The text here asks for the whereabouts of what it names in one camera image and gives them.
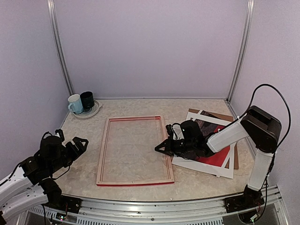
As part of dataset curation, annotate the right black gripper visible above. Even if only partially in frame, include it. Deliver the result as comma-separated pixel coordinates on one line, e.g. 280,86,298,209
155,135,195,157

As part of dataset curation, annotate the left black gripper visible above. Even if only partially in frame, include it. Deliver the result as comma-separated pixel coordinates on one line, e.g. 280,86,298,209
49,137,88,174

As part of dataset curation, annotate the red wooden picture frame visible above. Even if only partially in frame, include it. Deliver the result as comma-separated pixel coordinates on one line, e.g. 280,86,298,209
96,114,175,187

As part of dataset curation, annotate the clear acrylic sheet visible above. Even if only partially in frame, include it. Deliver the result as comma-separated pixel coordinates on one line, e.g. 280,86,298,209
103,118,169,182

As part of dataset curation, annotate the red sunset photo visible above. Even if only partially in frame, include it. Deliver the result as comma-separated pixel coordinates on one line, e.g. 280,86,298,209
178,118,232,167

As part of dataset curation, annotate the white mat board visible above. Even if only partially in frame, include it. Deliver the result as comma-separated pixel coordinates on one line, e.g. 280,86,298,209
172,109,239,179

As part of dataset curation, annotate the brown backing board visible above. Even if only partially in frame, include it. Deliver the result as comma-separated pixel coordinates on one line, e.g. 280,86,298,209
188,108,239,170

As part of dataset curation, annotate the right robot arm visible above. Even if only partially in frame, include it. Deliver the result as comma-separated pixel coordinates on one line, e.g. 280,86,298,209
154,105,282,208

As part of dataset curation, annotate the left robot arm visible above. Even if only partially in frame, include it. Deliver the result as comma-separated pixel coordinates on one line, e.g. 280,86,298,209
0,135,89,223

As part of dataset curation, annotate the white plate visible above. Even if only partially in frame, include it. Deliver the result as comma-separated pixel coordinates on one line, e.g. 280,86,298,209
71,100,103,120

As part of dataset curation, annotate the light blue mug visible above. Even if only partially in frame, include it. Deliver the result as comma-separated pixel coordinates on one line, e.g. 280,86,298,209
67,94,83,114

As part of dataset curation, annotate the dark green mug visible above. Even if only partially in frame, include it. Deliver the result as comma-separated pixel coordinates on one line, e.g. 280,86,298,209
80,91,94,112

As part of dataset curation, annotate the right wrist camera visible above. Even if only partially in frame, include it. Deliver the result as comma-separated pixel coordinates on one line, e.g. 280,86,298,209
165,123,180,140

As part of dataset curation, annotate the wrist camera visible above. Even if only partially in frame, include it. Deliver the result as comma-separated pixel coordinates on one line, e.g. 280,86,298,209
165,123,180,140
55,129,65,142

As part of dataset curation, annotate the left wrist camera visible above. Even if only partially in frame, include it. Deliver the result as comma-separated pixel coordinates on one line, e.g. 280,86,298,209
55,129,65,142

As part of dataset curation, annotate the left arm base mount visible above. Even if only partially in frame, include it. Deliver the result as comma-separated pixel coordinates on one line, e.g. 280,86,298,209
43,195,82,214

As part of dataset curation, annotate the aluminium front rail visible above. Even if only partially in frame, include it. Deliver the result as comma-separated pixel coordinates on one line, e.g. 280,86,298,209
17,185,288,225

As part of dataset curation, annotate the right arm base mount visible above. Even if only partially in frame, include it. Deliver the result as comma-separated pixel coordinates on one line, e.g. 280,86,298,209
224,185,265,213

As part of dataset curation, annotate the left aluminium corner post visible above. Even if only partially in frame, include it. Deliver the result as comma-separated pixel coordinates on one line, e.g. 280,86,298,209
47,0,75,95

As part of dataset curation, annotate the aluminium corner post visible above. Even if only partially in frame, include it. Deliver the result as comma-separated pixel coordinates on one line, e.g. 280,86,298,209
47,0,75,95
226,0,255,104

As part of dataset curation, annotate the right aluminium corner post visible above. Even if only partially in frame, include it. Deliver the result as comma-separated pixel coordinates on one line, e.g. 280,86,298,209
226,0,255,104

